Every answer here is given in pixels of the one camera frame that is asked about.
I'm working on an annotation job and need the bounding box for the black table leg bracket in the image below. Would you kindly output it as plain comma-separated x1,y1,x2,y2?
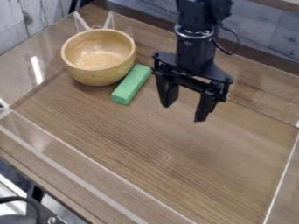
27,185,67,224

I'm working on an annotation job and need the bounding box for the black cable lower left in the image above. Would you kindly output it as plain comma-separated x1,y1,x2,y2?
0,195,40,224

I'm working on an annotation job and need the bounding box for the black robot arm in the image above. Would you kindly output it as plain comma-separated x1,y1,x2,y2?
153,0,234,122

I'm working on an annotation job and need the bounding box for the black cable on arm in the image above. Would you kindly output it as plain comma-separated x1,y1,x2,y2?
210,24,241,56

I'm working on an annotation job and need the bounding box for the green rectangular stick block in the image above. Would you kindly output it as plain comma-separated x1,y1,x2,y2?
111,64,151,105

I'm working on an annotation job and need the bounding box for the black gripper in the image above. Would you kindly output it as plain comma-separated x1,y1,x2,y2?
153,26,234,122

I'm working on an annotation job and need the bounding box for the wooden bowl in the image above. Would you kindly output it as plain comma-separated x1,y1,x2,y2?
60,29,137,87

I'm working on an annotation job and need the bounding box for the clear acrylic tray wall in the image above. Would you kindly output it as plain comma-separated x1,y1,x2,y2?
0,17,299,224

